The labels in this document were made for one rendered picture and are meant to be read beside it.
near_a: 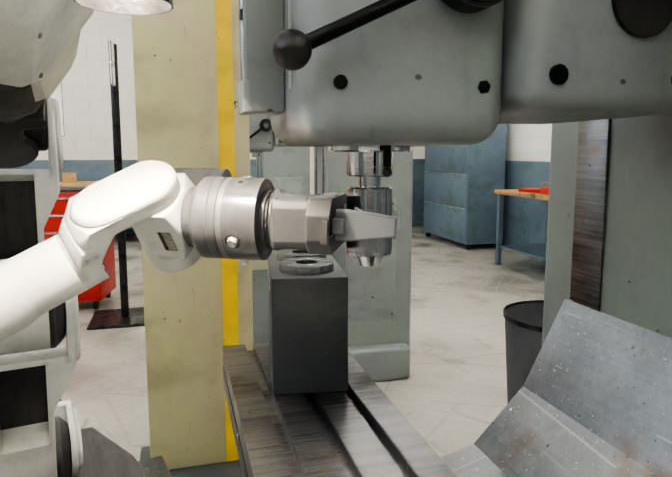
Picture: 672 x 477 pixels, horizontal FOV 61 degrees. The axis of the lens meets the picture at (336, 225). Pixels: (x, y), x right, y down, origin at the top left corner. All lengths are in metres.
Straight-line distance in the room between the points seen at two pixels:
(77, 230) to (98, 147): 9.02
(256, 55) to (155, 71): 1.76
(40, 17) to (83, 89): 8.88
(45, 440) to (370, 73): 1.03
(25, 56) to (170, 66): 1.49
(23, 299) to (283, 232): 0.26
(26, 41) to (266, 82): 0.37
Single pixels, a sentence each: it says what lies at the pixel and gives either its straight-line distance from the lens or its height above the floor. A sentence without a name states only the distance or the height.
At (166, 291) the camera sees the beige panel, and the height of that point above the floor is 0.77.
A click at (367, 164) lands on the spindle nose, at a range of 0.57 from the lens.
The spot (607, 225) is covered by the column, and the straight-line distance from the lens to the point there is 0.86.
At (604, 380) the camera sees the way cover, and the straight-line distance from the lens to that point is 0.84.
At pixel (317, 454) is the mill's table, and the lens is 0.78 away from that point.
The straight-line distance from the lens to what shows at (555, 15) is 0.55.
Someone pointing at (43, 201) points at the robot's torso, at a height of 1.22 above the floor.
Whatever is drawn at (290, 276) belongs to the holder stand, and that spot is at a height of 1.11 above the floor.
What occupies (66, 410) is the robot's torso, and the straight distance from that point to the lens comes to 1.49.
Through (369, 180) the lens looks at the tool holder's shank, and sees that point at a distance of 0.58.
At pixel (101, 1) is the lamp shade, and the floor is 1.42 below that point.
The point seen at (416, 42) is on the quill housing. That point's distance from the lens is 0.51.
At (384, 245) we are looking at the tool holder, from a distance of 0.58.
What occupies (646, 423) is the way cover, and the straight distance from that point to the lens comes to 0.78.
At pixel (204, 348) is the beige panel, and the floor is 0.53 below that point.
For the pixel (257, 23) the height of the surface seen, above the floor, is 1.42.
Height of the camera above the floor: 1.30
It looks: 7 degrees down
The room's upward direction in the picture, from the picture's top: straight up
